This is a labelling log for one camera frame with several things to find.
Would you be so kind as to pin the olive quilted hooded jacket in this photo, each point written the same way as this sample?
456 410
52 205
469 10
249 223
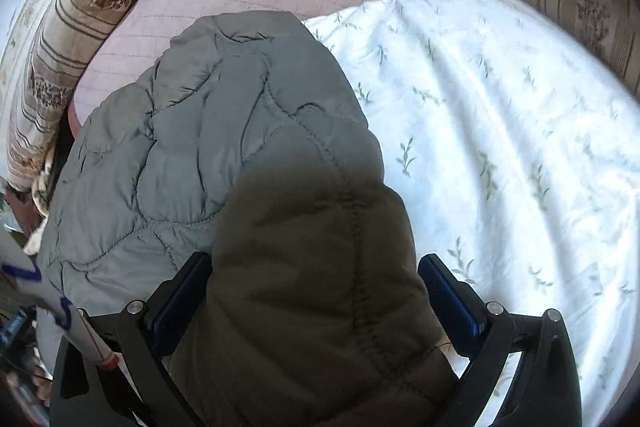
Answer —
200 132

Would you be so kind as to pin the white floral bed sheet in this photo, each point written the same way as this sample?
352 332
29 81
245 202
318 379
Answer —
500 132

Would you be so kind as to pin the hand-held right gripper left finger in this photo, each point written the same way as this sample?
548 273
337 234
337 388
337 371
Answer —
186 288

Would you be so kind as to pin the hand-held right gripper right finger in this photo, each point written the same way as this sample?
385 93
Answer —
450 298

